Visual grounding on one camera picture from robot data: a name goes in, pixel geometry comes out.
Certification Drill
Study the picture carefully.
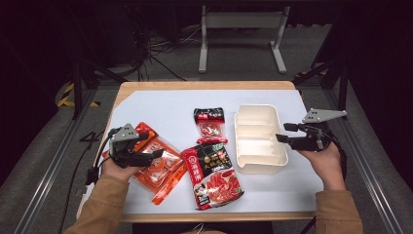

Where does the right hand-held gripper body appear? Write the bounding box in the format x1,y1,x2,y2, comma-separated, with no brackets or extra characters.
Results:
290,108,348,152

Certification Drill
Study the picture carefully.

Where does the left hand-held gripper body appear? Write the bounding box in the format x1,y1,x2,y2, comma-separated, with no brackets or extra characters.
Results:
108,123,154,169

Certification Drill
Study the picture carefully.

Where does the orange seasoning packet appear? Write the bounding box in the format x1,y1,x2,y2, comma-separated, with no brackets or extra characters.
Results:
101,121,189,207

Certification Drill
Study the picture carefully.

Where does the white plastic container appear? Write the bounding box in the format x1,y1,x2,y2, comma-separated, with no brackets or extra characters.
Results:
234,103,289,175

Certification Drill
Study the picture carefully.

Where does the small red black packet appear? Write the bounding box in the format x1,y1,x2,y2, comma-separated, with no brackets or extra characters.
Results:
193,107,229,145

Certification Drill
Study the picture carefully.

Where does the large red black pouch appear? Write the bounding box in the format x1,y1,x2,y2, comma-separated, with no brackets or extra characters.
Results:
180,142,245,212

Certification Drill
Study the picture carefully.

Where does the person's left hand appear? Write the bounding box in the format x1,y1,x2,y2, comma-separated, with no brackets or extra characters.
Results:
100,159,144,181

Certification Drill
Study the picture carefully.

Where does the person's right hand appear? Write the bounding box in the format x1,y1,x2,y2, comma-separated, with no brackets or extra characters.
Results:
296,142,347,192

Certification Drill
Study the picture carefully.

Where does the white table sheet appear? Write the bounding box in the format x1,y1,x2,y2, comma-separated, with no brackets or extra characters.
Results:
82,89,324,215

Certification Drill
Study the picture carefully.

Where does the black tripod stand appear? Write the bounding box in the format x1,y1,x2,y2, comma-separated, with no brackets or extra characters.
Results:
69,6,128,120
293,48,351,111

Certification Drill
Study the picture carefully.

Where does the yellow black hazard tape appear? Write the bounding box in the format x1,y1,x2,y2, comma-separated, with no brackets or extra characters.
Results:
57,82,101,108

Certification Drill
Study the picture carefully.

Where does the white metal stand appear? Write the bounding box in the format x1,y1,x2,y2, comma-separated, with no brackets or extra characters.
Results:
198,4,291,74

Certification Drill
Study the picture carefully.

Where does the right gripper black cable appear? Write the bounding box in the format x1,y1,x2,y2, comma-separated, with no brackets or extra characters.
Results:
324,131,349,181

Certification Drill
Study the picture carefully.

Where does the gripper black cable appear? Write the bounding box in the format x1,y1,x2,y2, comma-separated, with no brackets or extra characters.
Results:
324,131,349,181
57,128,113,234

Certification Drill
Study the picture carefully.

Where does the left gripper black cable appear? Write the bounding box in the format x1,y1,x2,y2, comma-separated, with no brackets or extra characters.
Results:
57,128,113,234

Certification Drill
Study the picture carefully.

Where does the aluminium floor rail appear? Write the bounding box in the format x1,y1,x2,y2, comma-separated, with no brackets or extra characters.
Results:
324,87,403,234
13,89,98,234

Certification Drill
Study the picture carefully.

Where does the tangle of floor cables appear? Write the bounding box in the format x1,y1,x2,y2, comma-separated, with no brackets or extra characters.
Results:
130,6,203,82

